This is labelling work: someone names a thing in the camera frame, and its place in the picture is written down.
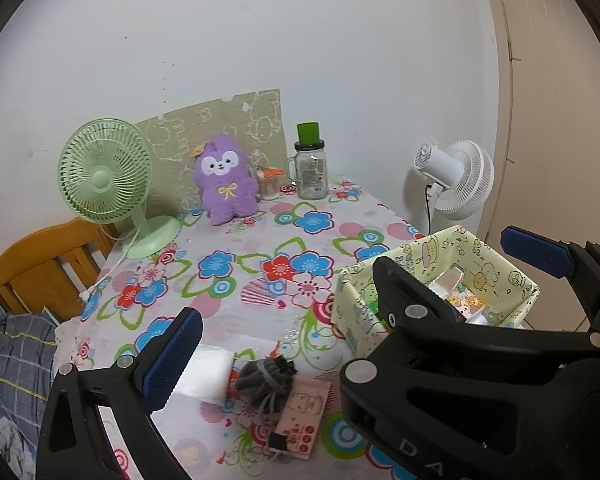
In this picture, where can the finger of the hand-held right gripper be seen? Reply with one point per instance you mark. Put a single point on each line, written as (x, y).
(405, 305)
(535, 252)

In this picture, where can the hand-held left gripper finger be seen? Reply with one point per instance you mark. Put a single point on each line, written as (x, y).
(172, 360)

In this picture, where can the white tissue pack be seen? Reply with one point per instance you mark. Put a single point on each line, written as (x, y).
(207, 370)

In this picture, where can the yellow patterned storage box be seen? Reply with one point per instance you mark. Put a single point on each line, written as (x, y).
(485, 265)

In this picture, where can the clear plastic bag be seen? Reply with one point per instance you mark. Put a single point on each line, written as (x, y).
(260, 327)

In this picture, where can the pink cartoon card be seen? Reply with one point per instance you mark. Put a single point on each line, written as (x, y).
(305, 410)

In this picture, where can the white standing fan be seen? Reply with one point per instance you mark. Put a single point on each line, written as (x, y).
(470, 180)

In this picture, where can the beige door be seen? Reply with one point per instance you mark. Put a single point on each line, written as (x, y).
(555, 110)

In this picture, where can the grey plaid pillow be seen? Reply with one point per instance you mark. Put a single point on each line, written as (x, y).
(15, 355)

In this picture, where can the glass jar with green lid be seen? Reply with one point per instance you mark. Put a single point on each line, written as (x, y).
(312, 175)

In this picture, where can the wooden bed headboard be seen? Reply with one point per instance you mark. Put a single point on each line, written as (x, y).
(35, 255)

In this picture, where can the purple plush toy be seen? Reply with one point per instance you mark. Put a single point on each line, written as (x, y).
(227, 195)

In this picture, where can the cotton swab container orange lid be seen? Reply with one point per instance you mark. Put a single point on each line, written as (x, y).
(269, 187)

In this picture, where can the blue bed sheet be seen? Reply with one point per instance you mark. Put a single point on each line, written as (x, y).
(5, 440)

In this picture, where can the green desk fan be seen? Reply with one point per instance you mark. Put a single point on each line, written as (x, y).
(100, 180)

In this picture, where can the green patterned board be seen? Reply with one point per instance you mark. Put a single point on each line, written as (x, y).
(220, 115)

